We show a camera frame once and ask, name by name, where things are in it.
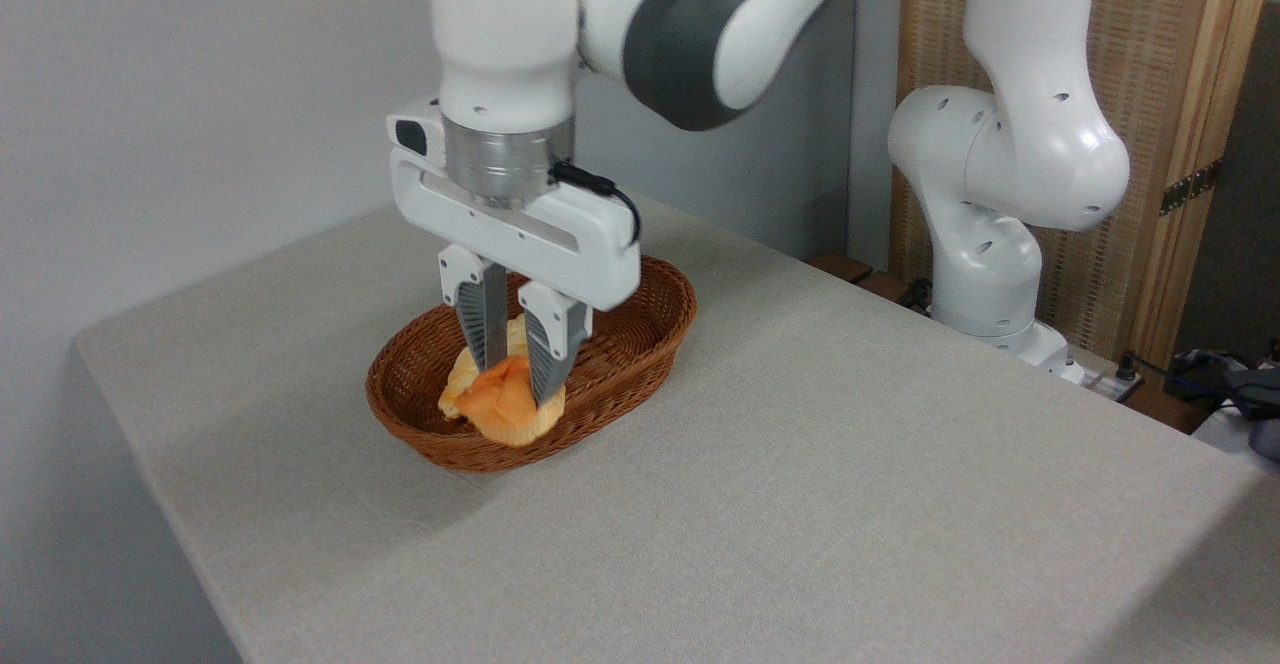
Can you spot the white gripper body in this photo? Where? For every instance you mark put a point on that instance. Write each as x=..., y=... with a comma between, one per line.
x=590, y=244

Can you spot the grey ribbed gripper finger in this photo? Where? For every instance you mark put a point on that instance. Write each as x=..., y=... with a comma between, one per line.
x=490, y=319
x=555, y=344

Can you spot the orange flower-shaped bread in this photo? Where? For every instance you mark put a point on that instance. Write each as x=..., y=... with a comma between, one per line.
x=512, y=409

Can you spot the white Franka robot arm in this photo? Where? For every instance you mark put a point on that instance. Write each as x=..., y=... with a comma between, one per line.
x=505, y=34

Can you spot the pale yellow bread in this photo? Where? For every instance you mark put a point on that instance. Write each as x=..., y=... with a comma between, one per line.
x=458, y=384

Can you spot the brown oval wicker basket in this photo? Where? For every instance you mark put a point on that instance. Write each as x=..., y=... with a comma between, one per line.
x=645, y=329

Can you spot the grey tablecloth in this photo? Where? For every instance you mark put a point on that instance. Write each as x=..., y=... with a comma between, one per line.
x=850, y=464

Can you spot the wooden rattan folding screen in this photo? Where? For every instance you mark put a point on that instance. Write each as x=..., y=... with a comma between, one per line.
x=1150, y=44

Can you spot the dark metal hinge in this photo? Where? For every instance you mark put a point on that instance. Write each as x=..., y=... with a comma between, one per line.
x=1190, y=187

